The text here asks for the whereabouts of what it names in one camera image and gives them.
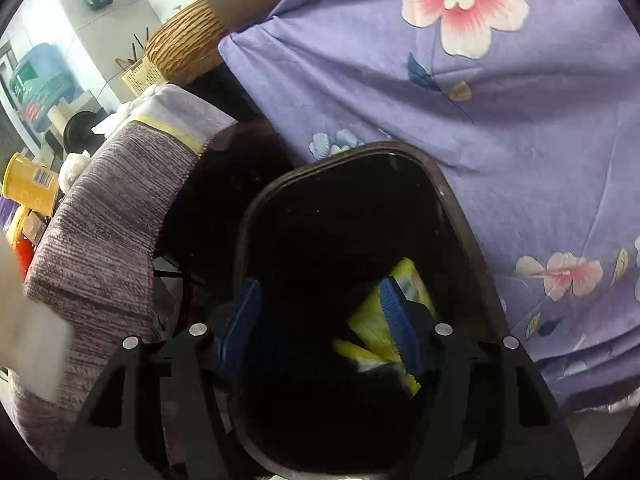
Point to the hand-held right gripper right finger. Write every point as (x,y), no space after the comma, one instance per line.
(397,320)

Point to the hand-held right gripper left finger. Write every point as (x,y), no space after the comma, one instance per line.
(242,325)

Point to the yellow snack packet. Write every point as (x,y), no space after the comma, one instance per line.
(370,320)

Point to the black trash bin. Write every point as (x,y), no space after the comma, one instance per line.
(325,235)

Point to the purple floral bed sheet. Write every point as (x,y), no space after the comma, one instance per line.
(400,135)

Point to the blurred white object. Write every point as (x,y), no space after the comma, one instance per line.
(35,330)

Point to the red plastic object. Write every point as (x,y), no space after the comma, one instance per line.
(24,257)

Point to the black round object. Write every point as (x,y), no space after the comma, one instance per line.
(82,130)

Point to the yellow plastic cup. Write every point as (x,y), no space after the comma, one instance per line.
(25,185)

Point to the beige slotted utensil holder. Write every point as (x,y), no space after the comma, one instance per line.
(142,77)

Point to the paper towel roll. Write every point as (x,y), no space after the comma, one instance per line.
(57,116)

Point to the woven wood-pattern basin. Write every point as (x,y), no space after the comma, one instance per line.
(185,40)

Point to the bunch of dark chopsticks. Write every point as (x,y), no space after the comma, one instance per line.
(134,49)

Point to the blue water jug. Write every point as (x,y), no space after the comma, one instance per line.
(40,80)

